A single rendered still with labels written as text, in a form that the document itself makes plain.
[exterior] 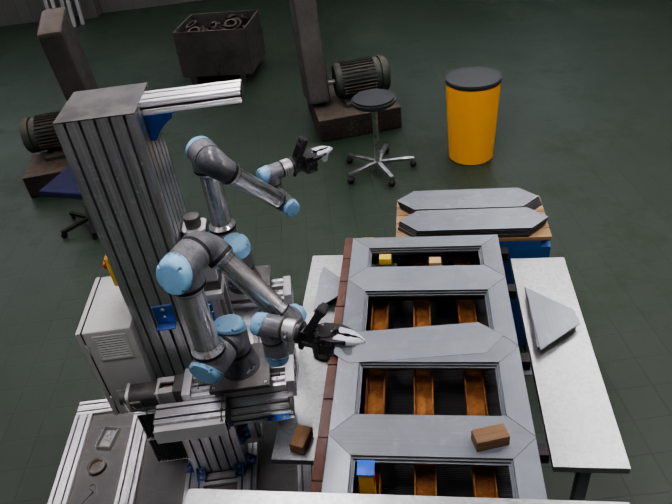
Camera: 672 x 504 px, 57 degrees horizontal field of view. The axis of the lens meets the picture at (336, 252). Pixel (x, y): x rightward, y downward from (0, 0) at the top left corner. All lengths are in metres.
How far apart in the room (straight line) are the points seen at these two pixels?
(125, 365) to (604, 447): 1.81
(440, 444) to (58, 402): 2.51
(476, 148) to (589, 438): 3.40
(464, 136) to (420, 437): 3.50
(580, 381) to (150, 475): 2.01
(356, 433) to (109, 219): 1.15
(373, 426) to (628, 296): 2.37
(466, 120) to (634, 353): 2.39
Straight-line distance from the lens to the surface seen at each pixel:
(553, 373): 2.72
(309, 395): 2.72
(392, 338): 2.68
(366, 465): 2.24
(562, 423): 2.56
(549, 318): 2.89
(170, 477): 3.23
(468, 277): 2.97
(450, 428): 2.37
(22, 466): 3.91
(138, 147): 2.03
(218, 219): 2.67
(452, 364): 2.59
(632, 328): 4.10
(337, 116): 6.07
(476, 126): 5.37
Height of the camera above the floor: 2.74
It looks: 37 degrees down
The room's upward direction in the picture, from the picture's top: 7 degrees counter-clockwise
